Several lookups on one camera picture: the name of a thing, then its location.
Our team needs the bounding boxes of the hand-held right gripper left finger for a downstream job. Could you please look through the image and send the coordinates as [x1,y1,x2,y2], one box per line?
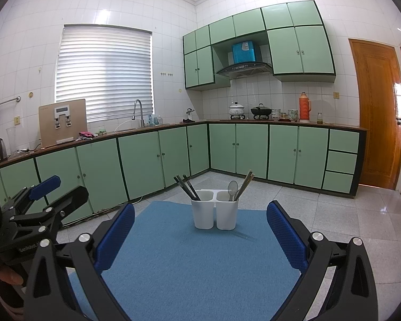
[23,202,136,321]

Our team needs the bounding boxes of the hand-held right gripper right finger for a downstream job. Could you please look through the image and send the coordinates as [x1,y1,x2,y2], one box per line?
[267,201,379,321]

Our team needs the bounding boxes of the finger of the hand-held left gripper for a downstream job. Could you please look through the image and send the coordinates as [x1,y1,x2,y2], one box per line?
[2,175,61,213]
[10,185,89,241]

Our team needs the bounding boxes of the plain wooden chopstick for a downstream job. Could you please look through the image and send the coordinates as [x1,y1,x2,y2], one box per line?
[237,174,255,201]

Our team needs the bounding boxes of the printed wooden chopstick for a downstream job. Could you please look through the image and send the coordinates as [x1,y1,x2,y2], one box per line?
[234,170,253,201]

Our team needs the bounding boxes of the white two-compartment utensil holder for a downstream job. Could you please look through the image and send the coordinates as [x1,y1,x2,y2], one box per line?
[191,189,239,231]

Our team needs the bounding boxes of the dark blue chopstick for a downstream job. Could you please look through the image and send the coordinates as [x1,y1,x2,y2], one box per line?
[182,174,201,200]
[173,176,195,201]

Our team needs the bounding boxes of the person's left hand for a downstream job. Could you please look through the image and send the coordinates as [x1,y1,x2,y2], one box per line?
[0,264,24,286]

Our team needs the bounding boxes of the brown countertop water dispenser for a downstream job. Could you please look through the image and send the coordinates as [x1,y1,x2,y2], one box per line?
[38,99,87,148]

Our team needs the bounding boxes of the clear plastic jug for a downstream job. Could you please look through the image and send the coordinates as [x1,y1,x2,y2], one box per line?
[7,127,18,156]

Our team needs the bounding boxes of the blue table cloth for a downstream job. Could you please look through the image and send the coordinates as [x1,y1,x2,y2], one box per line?
[68,201,303,321]

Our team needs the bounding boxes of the green base cabinets with counter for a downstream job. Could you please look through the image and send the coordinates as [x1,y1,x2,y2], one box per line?
[0,120,368,224]

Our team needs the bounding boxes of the metal kitchen faucet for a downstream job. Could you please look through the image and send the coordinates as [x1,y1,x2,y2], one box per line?
[132,99,145,128]

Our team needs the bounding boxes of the white window blind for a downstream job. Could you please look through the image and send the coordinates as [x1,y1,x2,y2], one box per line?
[55,24,153,123]

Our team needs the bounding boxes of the black wok with lid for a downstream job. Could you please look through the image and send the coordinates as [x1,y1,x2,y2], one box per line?
[250,104,272,120]

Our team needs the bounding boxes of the orange thermos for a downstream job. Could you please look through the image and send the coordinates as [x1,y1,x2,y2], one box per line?
[299,92,311,122]

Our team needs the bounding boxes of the white cooking pot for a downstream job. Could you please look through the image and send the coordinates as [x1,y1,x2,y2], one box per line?
[229,102,246,120]

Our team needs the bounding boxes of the wooden door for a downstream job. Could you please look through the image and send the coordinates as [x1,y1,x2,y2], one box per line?
[348,38,401,189]

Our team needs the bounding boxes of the black range hood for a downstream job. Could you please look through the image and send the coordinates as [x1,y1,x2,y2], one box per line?
[215,62,273,80]

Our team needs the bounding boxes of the blue hood chimney cover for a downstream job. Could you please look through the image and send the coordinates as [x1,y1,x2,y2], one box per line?
[232,40,256,64]

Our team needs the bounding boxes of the metal towel rail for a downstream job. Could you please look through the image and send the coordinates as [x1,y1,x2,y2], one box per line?
[0,96,21,109]

